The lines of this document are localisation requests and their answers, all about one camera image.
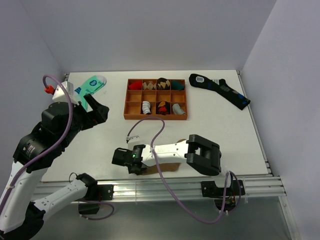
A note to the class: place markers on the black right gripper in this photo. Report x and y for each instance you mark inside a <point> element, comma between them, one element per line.
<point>132,171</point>

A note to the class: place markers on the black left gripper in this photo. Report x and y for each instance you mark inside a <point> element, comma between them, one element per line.
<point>98,115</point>

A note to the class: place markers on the tan brown ribbed sock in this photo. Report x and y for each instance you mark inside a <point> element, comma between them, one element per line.
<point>168,157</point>

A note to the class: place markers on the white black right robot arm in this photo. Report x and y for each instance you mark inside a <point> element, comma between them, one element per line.
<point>199,153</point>

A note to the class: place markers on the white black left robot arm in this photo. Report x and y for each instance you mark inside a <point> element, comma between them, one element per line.
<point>21,218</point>

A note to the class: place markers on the mint green patterned sock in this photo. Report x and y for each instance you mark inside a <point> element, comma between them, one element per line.
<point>90,86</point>

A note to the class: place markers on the white striped rolled sock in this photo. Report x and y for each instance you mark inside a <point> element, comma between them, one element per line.
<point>146,107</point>

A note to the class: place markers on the beige argyle rolled sock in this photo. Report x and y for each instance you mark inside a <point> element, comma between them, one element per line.
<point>149,85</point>

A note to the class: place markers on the black red argyle rolled sock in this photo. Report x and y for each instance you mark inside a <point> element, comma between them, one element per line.
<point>163,108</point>

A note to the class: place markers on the grey rolled sock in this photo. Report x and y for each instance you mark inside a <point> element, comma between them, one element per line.
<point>177,110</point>

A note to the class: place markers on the orange compartment tray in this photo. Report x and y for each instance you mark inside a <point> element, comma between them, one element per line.
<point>134,99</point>

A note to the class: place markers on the brown argyle rolled sock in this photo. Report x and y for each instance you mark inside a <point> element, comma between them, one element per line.
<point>163,84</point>

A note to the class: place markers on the dark teal rolled sock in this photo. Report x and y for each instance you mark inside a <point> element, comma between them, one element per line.
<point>177,86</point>

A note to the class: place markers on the black blue patterned sock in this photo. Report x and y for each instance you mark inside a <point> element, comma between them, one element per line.
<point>221,87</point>

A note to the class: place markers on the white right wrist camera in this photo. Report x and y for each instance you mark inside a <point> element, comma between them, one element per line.
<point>132,141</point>

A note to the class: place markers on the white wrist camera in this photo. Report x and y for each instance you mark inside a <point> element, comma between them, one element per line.
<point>59,95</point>
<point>132,141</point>

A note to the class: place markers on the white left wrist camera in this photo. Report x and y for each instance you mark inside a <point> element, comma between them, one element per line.
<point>59,95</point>

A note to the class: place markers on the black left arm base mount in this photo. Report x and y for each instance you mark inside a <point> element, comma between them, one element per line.
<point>102,192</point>

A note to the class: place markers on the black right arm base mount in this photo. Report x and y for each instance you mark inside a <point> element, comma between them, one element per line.
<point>211,190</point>

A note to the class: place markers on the aluminium table edge rail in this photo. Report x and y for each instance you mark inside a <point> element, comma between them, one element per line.
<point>209,115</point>

